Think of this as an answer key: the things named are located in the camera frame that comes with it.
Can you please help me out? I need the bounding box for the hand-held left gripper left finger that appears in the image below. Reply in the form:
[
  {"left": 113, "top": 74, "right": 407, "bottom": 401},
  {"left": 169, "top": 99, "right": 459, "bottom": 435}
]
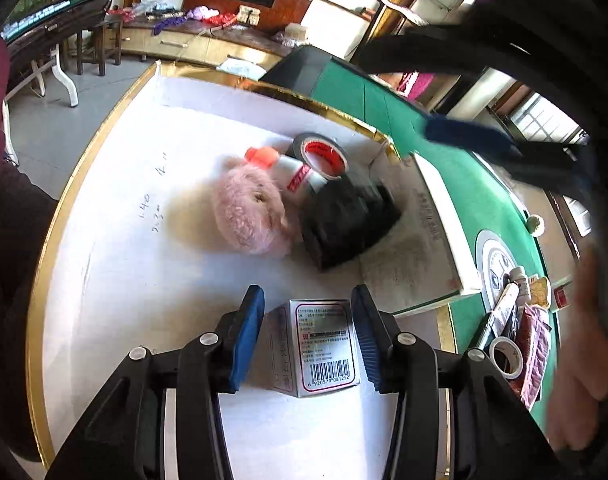
[{"left": 46, "top": 285, "right": 266, "bottom": 480}]

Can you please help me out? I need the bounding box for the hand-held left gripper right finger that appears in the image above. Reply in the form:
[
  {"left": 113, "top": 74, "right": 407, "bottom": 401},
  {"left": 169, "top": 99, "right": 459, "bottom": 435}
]
[{"left": 351, "top": 285, "right": 560, "bottom": 480}]

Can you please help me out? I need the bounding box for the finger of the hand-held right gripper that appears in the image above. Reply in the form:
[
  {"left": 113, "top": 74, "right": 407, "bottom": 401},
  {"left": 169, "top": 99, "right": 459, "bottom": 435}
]
[{"left": 423, "top": 112, "right": 592, "bottom": 196}]

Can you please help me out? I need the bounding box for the small white barcode box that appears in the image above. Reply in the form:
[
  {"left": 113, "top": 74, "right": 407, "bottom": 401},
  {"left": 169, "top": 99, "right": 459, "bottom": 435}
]
[{"left": 266, "top": 299, "right": 361, "bottom": 399}]

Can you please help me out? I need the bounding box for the large white green medicine box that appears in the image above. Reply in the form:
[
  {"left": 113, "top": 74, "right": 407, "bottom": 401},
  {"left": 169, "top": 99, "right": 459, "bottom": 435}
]
[{"left": 359, "top": 152, "right": 485, "bottom": 316}]

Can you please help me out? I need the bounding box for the black fabric bundle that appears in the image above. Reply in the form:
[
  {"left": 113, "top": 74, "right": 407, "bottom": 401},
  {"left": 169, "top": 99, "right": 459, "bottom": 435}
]
[{"left": 301, "top": 175, "right": 402, "bottom": 272}]

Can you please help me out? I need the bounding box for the white gold-rimmed cardboard box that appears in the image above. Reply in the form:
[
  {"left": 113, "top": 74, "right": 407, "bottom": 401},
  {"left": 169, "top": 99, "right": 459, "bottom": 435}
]
[{"left": 26, "top": 60, "right": 457, "bottom": 471}]

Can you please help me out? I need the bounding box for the tape roll with brown core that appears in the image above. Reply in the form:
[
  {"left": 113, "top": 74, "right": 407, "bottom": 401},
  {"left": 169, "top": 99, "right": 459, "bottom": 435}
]
[{"left": 488, "top": 336, "right": 526, "bottom": 380}]

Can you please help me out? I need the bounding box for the pink fluffy plush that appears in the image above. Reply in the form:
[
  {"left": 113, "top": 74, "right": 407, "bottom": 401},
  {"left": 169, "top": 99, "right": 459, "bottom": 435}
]
[{"left": 214, "top": 157, "right": 292, "bottom": 256}]

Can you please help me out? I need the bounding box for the long white blue box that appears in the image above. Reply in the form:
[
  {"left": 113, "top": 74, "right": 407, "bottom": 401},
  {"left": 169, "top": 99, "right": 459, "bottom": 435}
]
[{"left": 491, "top": 282, "right": 521, "bottom": 338}]

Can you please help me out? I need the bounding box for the black tape roll red label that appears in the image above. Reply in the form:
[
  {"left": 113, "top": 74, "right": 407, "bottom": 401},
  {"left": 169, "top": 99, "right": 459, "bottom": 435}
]
[{"left": 285, "top": 132, "right": 350, "bottom": 196}]

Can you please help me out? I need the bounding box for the red zip pouch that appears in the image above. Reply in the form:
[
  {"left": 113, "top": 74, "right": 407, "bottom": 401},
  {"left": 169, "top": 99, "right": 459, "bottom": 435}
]
[{"left": 509, "top": 304, "right": 552, "bottom": 411}]

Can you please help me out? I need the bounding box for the white bottle orange cap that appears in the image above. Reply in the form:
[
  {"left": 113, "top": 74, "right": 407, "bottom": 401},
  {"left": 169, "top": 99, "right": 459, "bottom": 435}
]
[{"left": 245, "top": 146, "right": 317, "bottom": 197}]

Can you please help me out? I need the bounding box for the person's right hand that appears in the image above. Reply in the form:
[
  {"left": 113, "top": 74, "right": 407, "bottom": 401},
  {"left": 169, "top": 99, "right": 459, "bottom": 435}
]
[{"left": 546, "top": 245, "right": 608, "bottom": 453}]

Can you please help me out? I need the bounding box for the magenta fringed cloth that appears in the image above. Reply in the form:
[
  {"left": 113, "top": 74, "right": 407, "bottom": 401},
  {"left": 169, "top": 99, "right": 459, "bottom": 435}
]
[{"left": 398, "top": 71, "right": 436, "bottom": 102}]

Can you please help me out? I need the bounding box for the barred window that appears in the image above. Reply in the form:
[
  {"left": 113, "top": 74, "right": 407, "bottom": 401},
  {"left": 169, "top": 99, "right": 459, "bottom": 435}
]
[{"left": 509, "top": 92, "right": 590, "bottom": 147}]

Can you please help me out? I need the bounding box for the round table control panel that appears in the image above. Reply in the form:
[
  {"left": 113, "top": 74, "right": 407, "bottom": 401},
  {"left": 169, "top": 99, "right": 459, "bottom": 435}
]
[{"left": 474, "top": 229, "right": 526, "bottom": 307}]

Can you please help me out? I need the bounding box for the wooden television cabinet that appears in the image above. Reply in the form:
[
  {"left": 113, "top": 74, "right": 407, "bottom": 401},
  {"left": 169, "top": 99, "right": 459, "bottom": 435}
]
[{"left": 106, "top": 7, "right": 305, "bottom": 78}]

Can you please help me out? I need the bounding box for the wooden stool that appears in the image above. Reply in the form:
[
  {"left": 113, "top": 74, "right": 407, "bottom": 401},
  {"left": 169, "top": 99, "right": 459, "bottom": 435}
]
[{"left": 78, "top": 16, "right": 124, "bottom": 77}]

